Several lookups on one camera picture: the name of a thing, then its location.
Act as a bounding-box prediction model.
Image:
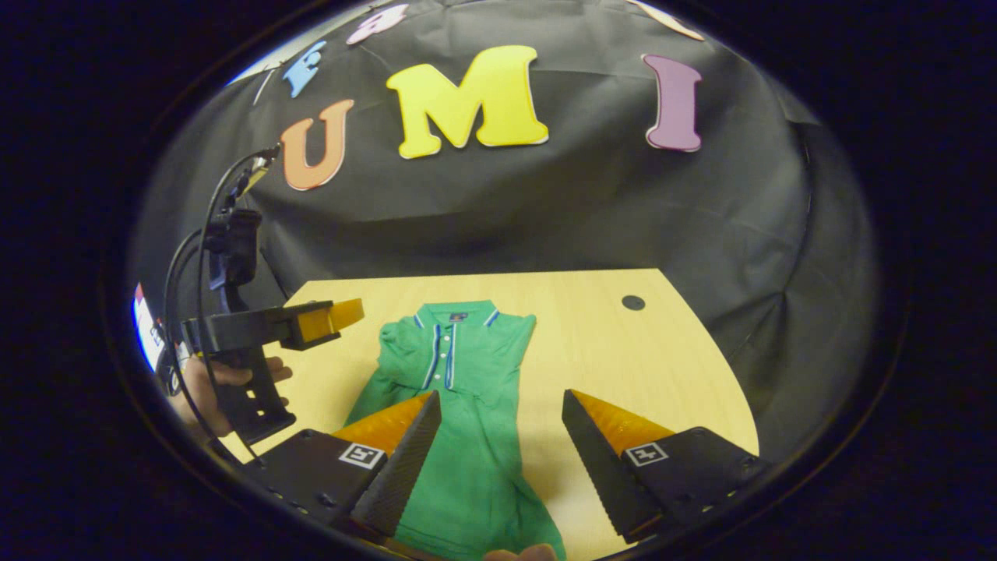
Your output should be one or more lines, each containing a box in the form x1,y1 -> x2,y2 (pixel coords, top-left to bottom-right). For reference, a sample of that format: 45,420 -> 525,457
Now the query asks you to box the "black backdrop cloth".
129,0 -> 881,460

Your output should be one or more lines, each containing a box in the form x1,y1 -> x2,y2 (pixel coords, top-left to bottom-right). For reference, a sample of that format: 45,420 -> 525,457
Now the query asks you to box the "computer monitor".
132,282 -> 168,373

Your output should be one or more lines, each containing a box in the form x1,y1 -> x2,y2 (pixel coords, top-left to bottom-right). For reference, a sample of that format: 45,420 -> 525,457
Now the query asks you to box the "green T-shirt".
343,300 -> 567,561

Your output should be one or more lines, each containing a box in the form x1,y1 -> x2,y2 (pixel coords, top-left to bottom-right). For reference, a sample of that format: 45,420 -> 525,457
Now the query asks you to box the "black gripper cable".
162,148 -> 277,468

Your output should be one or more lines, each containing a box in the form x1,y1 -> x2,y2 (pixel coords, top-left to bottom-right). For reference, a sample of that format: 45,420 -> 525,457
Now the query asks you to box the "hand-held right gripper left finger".
244,390 -> 442,545

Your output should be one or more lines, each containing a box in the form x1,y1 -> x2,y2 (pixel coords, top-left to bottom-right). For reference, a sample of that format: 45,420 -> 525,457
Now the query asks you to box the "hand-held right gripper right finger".
562,388 -> 772,545

